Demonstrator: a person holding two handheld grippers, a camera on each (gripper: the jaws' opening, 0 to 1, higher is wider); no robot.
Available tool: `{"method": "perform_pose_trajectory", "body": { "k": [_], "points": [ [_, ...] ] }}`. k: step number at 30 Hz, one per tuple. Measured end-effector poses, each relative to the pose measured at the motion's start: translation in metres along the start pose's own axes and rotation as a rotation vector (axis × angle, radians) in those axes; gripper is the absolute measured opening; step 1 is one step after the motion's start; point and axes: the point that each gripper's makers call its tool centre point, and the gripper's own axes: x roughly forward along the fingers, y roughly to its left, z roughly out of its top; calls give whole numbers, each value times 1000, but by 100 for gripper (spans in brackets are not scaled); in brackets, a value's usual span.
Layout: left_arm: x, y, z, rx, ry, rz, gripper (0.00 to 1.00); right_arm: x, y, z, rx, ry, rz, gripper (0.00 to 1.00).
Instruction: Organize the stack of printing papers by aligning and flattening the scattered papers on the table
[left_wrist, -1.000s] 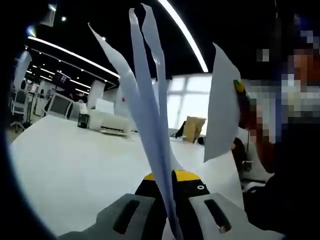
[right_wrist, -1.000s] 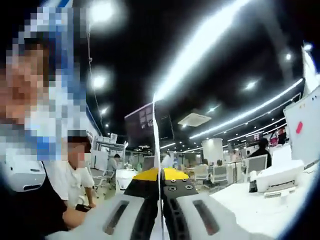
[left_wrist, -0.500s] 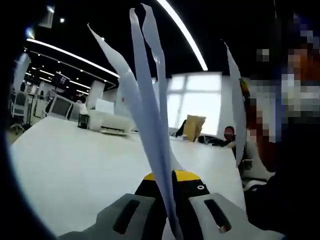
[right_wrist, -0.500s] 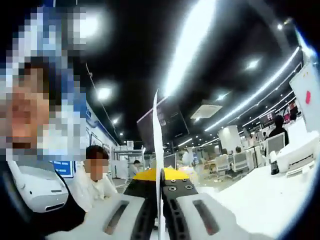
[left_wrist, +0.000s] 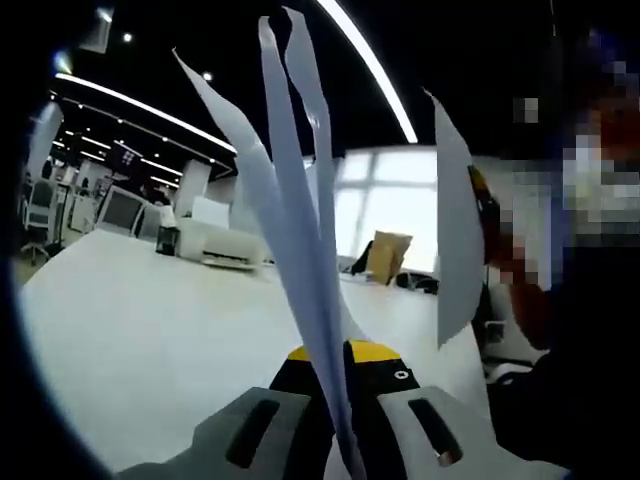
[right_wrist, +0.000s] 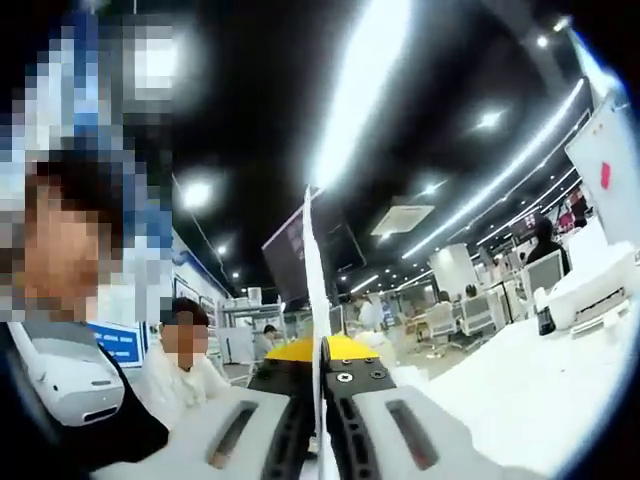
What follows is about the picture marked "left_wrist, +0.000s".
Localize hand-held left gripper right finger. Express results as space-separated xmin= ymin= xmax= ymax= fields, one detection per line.
xmin=343 ymin=339 xmax=571 ymax=480

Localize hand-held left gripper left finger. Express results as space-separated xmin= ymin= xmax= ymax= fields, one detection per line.
xmin=117 ymin=345 xmax=346 ymax=480

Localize single white paper sheet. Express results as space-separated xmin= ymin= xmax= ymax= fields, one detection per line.
xmin=422 ymin=88 xmax=487 ymax=349

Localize bundle of white printing papers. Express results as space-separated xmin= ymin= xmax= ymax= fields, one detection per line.
xmin=172 ymin=5 xmax=369 ymax=480

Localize bright window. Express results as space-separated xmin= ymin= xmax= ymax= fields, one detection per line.
xmin=332 ymin=147 xmax=441 ymax=274

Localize brown cardboard box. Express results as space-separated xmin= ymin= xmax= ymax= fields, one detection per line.
xmin=366 ymin=230 xmax=414 ymax=287

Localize person in black shirt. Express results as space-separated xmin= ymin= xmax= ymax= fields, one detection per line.
xmin=479 ymin=239 xmax=640 ymax=480

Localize white printer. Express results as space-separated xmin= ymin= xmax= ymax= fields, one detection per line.
xmin=177 ymin=195 xmax=270 ymax=270

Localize long ceiling light strip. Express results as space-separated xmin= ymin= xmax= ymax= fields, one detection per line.
xmin=319 ymin=0 xmax=419 ymax=145

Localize black pen holder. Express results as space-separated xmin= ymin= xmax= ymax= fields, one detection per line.
xmin=155 ymin=204 xmax=180 ymax=257

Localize white-framed monitor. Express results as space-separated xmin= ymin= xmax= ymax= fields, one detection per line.
xmin=97 ymin=187 xmax=146 ymax=237

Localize hanging dark display screen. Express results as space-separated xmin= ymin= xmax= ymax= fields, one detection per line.
xmin=112 ymin=141 xmax=138 ymax=169

